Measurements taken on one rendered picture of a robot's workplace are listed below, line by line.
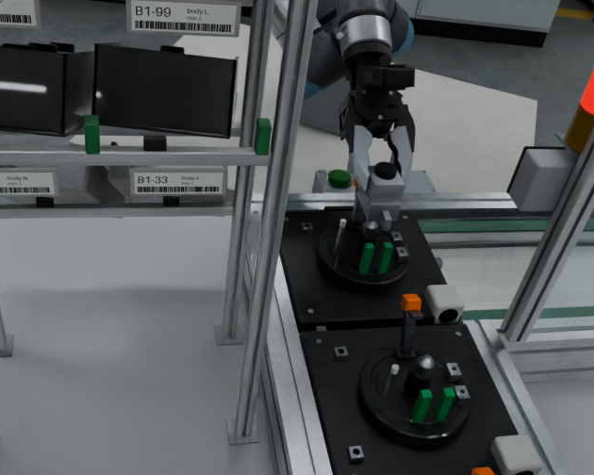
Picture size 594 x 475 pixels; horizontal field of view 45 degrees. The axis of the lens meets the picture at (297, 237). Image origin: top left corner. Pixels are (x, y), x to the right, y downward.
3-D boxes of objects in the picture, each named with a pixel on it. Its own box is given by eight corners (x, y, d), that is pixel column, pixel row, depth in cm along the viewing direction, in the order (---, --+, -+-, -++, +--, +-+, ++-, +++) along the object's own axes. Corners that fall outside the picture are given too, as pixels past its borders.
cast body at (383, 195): (355, 193, 104) (365, 154, 99) (385, 193, 105) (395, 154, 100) (371, 231, 98) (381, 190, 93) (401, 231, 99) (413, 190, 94)
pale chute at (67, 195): (32, 209, 105) (36, 179, 105) (123, 219, 106) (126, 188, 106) (-38, 180, 77) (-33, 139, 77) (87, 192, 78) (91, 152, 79)
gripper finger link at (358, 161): (356, 201, 103) (363, 142, 105) (369, 188, 97) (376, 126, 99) (336, 197, 102) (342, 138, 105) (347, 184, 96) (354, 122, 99)
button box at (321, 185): (310, 195, 131) (315, 168, 127) (418, 195, 136) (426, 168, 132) (318, 220, 126) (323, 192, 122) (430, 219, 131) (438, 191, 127)
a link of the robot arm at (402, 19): (350, 44, 125) (323, 16, 115) (406, 8, 121) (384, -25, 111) (367, 80, 122) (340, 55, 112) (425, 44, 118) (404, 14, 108)
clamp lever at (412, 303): (395, 347, 93) (401, 293, 90) (409, 346, 93) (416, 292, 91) (405, 361, 89) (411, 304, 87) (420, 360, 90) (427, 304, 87)
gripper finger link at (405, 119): (419, 154, 102) (401, 97, 103) (422, 150, 100) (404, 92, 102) (388, 160, 100) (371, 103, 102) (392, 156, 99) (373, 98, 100)
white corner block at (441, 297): (420, 303, 106) (426, 284, 104) (448, 302, 107) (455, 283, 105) (430, 327, 103) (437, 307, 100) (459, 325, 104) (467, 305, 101)
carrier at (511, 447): (299, 341, 97) (312, 274, 89) (462, 332, 103) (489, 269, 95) (338, 506, 80) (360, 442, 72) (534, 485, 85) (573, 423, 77)
